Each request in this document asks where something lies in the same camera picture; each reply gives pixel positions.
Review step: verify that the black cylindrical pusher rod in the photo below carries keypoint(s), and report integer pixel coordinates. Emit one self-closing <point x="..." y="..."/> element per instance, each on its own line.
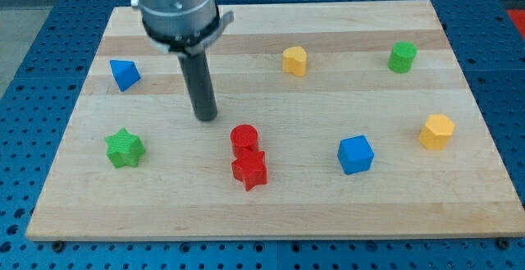
<point x="199" y="85"/>

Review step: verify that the wooden board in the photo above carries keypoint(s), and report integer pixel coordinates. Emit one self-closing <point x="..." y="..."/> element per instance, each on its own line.
<point x="183" y="187"/>

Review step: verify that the green star block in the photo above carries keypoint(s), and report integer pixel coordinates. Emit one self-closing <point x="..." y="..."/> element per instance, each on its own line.
<point x="124" y="149"/>

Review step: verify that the red cylinder block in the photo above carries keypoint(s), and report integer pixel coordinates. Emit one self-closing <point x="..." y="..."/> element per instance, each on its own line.
<point x="244" y="137"/>

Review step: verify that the green cylinder block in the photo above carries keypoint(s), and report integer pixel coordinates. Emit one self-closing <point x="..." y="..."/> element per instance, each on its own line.
<point x="402" y="56"/>

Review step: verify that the red star block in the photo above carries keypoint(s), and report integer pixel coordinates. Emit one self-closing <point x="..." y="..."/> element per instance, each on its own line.
<point x="250" y="168"/>

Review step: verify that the yellow heart block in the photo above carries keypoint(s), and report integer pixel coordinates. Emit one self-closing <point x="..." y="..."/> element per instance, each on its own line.
<point x="294" y="61"/>

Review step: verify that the blue cube block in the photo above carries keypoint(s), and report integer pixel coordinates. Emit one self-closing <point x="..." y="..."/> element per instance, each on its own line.
<point x="355" y="154"/>

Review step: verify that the yellow hexagon block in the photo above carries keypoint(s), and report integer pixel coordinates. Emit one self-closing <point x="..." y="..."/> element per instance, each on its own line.
<point x="436" y="132"/>

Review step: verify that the blue triangle block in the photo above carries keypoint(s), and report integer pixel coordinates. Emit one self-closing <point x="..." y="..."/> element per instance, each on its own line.
<point x="125" y="73"/>

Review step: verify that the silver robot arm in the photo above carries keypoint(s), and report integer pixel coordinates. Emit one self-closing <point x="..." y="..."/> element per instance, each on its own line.
<point x="187" y="28"/>

